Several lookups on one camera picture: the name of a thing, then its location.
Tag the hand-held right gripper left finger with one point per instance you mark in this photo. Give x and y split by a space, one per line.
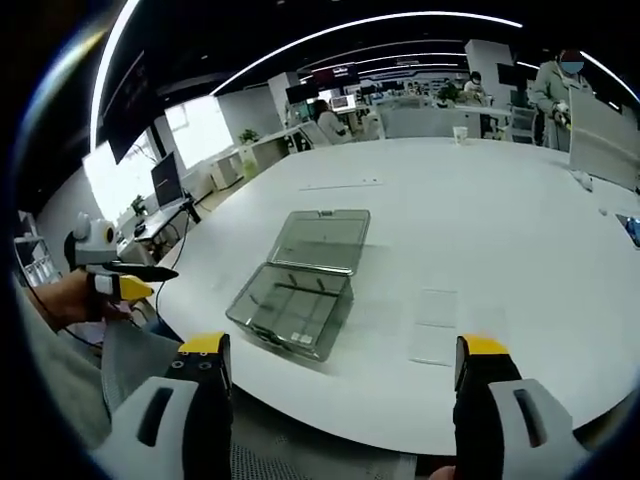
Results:
165 430

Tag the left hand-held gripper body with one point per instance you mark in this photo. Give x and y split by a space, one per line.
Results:
90 245

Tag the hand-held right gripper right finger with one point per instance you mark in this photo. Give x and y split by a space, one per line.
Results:
505 415

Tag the clear plastic divider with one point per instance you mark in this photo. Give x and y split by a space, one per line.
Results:
438 307
432 345

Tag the clear plastic dual guide fixture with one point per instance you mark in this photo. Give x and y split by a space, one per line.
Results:
300 290

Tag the person's left hand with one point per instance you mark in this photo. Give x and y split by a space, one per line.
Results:
70 300

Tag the person's right hand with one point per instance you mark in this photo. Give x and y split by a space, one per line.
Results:
444 473

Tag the grey mesh chair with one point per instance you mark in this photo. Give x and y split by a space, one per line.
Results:
135 360

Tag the black computer monitor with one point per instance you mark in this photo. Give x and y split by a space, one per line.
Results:
166 181

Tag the green potted plant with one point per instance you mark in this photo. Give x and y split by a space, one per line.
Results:
248 136
447 94

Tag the blue flat object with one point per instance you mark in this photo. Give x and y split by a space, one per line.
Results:
631 231

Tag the small white object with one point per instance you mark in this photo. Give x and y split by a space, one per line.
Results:
583 180

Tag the white paper cup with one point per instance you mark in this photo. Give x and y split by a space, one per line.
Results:
460 135

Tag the grey partition board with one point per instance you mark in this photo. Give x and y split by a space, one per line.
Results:
602 140

